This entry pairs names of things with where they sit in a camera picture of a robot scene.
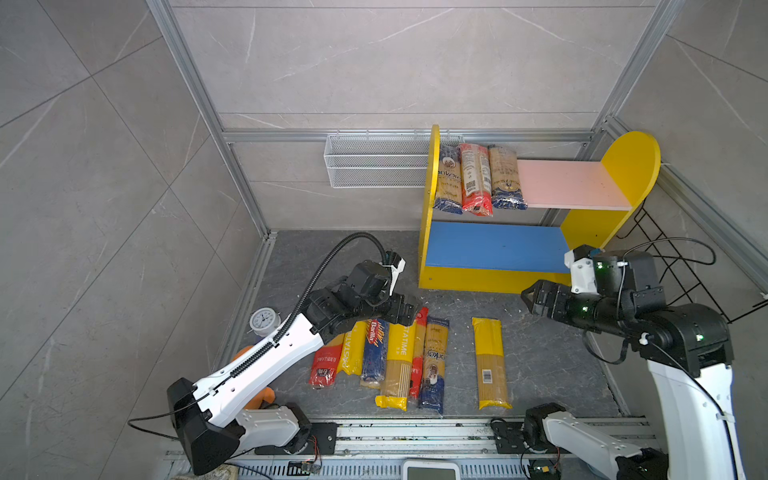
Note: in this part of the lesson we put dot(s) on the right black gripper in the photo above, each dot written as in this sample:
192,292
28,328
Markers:
556,307

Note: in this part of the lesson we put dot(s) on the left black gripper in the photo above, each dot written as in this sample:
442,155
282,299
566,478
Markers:
397,313

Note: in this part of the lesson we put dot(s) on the blue Sankara spaghetti bag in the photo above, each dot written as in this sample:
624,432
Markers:
448,197

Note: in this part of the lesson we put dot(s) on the dark blue end spaghetti bag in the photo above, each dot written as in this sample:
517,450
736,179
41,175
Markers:
506,190

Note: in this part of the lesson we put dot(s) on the yellow end spaghetti bag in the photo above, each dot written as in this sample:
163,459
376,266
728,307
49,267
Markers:
490,364

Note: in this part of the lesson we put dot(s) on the red label spaghetti bag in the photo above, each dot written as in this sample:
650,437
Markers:
476,180

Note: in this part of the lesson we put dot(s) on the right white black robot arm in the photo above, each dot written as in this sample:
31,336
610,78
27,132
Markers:
687,350

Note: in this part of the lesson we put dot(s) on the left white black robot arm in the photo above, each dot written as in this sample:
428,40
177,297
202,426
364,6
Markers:
209,415

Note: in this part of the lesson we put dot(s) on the yellow pink blue wooden shelf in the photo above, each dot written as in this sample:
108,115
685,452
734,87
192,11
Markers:
598,197

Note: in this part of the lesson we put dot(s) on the yellow Pastatime spaghetti bag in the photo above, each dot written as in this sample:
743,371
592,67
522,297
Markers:
395,388

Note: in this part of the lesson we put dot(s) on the thin red spaghetti bag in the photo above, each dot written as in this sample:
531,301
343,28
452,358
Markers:
420,324

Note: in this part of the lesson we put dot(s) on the blue Barilla spaghetti box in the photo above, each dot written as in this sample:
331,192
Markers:
373,371

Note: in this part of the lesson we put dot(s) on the yellow label spaghetti bag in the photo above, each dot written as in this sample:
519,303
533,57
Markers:
352,354

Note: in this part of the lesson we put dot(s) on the blue trim spaghetti bag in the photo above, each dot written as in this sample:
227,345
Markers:
432,387

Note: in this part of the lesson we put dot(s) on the white analog alarm clock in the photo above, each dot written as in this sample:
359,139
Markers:
264,321

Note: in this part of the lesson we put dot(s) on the orange plush toy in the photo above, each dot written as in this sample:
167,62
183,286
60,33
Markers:
262,399

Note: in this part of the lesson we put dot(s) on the white digital scale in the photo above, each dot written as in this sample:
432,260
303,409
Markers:
420,469

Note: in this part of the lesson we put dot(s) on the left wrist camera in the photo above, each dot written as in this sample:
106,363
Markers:
396,265

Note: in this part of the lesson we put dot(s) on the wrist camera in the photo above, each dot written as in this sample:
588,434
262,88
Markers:
580,262
396,265

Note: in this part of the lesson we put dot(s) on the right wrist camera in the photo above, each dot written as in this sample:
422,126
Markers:
580,262

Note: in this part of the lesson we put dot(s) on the black wire hook rack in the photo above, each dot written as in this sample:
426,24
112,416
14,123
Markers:
693,269

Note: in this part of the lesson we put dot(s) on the white wire mesh basket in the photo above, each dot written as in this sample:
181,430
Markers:
378,160

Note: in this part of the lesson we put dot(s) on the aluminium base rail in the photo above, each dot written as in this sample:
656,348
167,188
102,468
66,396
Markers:
377,448

